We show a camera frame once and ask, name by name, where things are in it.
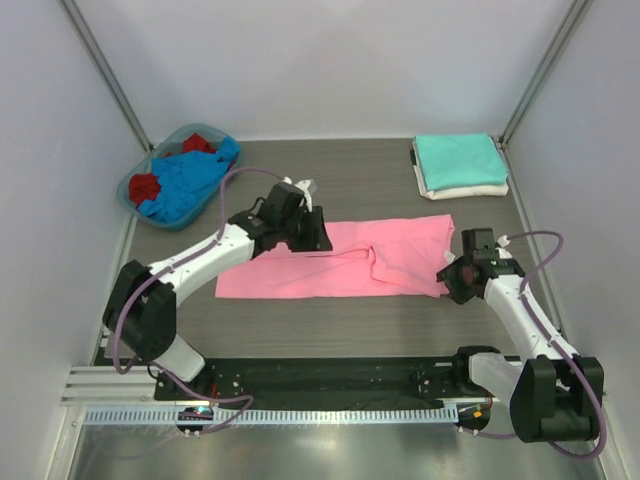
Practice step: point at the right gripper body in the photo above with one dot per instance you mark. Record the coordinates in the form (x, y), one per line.
(454, 281)

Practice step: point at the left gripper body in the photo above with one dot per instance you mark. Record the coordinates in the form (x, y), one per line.
(316, 230)

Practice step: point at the pink t shirt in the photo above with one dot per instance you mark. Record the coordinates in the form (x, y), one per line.
(377, 258)

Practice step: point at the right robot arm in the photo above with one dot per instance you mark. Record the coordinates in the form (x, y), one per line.
(555, 395)

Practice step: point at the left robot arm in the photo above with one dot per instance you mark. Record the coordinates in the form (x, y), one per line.
(142, 308)

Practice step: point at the white folded t shirt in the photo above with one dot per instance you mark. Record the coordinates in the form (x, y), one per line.
(452, 193)

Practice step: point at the teal folded t shirt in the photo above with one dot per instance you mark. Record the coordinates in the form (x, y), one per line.
(459, 161)

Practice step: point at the blue t shirt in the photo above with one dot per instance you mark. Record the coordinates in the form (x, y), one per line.
(186, 180)

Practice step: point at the blue plastic basket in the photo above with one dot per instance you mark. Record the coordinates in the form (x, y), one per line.
(171, 145)

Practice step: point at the red t shirt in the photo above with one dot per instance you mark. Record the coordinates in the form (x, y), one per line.
(144, 187)

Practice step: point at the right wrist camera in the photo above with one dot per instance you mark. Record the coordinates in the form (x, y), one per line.
(502, 244)

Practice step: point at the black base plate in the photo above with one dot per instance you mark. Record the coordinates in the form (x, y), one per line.
(293, 378)

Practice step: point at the slotted cable duct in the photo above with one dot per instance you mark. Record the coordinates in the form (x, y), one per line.
(204, 417)

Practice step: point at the right aluminium frame post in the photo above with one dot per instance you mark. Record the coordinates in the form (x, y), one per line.
(560, 39)

